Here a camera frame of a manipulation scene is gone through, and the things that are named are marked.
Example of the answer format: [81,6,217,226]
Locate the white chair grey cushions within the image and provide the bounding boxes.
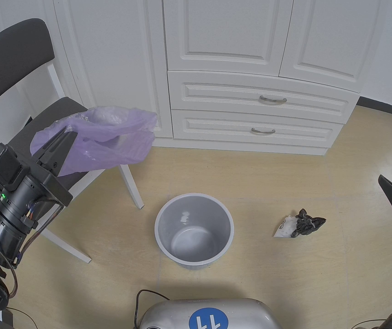
[0,18,145,264]

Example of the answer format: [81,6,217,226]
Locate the purple plastic bag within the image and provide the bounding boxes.
[30,106,158,177]

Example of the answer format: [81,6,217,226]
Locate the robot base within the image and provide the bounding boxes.
[140,298,282,329]

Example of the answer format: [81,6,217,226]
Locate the white trash bin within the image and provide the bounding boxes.
[154,193,235,271]

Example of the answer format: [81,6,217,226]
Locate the black cable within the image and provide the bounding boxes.
[134,289,171,326]

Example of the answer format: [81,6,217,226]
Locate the crumpled white paper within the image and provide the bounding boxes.
[273,215,299,240]

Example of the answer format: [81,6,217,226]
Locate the crumpled black plastic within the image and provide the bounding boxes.
[290,209,327,239]

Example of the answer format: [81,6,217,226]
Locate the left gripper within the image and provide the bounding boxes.
[0,130,79,224]

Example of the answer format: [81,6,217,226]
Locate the white wardrobe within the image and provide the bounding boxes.
[0,0,387,157]

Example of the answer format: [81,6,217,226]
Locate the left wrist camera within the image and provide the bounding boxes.
[0,143,28,192]

